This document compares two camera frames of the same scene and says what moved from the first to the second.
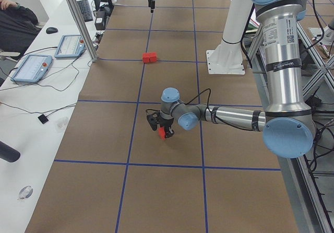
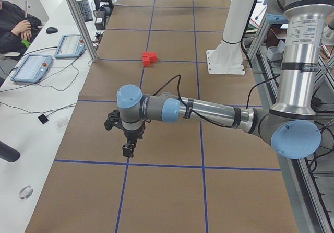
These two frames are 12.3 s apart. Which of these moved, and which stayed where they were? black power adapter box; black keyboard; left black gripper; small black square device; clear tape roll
Moved: left black gripper
Stayed: clear tape roll; black keyboard; small black square device; black power adapter box
